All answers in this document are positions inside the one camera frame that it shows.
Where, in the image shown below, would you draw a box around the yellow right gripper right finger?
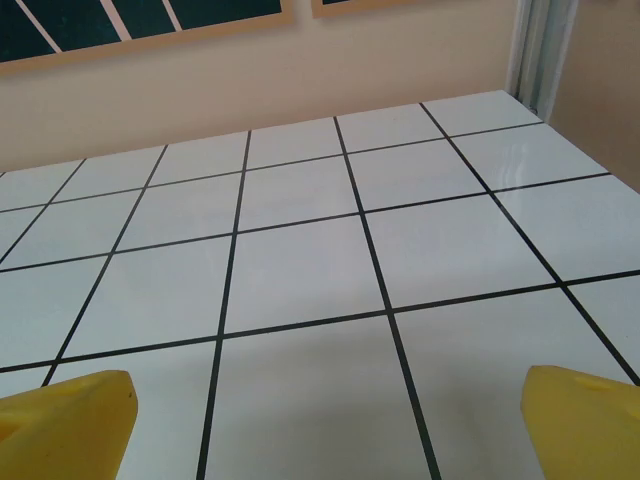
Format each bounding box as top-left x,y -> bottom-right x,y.
520,365 -> 640,480

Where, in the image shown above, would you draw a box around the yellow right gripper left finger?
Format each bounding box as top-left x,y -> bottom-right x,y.
0,369 -> 139,480

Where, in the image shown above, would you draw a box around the dark panel pink flower outlines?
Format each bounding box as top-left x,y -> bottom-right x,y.
0,0 -> 295,77

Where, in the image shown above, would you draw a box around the aluminium corner post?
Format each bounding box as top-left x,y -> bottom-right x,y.
505,0 -> 581,124

